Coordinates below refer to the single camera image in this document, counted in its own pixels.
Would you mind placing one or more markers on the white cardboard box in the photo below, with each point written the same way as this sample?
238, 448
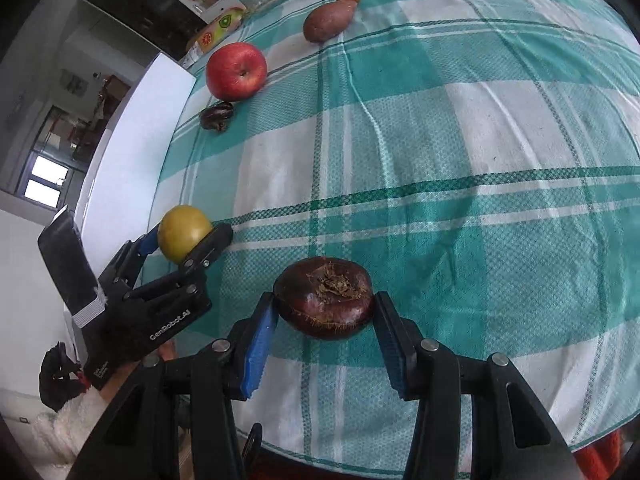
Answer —
135, 150

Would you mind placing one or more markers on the person's left forearm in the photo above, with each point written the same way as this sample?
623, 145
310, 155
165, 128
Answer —
70, 430

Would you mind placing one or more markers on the colourful printed tissue box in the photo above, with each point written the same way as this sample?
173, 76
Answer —
220, 27

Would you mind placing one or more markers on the red apple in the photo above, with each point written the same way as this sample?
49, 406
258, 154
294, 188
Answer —
236, 71

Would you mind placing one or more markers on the reddish sweet potato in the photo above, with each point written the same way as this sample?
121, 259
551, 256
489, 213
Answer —
330, 21

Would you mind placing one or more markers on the black lumpy object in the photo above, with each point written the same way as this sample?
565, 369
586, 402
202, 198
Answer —
57, 372

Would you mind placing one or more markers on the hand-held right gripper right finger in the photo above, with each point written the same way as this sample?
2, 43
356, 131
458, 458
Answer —
387, 340

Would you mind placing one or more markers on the person's red fluffy clothing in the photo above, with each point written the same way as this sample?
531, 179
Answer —
600, 460

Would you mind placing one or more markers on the yellow-green apple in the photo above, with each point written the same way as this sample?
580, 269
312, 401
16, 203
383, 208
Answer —
182, 230

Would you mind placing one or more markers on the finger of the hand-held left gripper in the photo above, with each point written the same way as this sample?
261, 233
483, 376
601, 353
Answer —
220, 238
145, 246

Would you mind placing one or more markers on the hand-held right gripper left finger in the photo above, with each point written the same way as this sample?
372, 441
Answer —
260, 345

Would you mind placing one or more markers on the white television cabinet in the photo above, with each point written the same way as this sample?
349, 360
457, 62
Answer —
212, 6

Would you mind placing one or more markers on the dark tall cabinet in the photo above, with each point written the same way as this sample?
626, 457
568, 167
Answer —
140, 5

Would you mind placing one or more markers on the dark brown water chestnut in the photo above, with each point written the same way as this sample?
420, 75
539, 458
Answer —
322, 305
217, 116

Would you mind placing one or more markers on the back room window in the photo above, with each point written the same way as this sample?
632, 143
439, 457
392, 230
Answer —
45, 180

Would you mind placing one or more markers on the wall picture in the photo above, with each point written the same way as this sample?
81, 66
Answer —
75, 82

